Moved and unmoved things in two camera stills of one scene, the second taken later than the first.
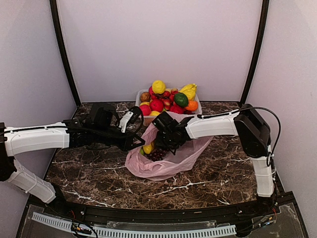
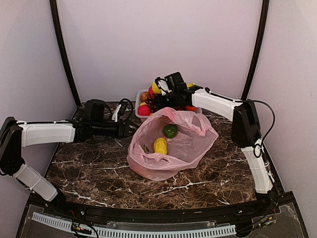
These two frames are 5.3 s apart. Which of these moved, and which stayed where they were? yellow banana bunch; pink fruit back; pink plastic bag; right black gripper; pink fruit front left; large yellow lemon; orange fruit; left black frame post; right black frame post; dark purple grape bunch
Moved: right black gripper; pink plastic bag; dark purple grape bunch
Stayed: pink fruit front left; right black frame post; yellow banana bunch; left black frame post; large yellow lemon; orange fruit; pink fruit back
